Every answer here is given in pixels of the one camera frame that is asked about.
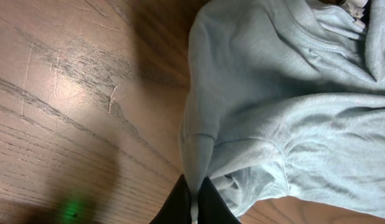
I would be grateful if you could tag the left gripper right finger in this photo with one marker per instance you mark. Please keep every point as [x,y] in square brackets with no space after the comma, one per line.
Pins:
[212,208]

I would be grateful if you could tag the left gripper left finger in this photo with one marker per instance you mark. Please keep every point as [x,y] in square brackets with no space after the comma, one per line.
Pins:
[177,207]

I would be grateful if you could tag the light blue t-shirt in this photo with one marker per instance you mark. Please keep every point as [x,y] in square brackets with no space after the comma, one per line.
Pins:
[287,98]

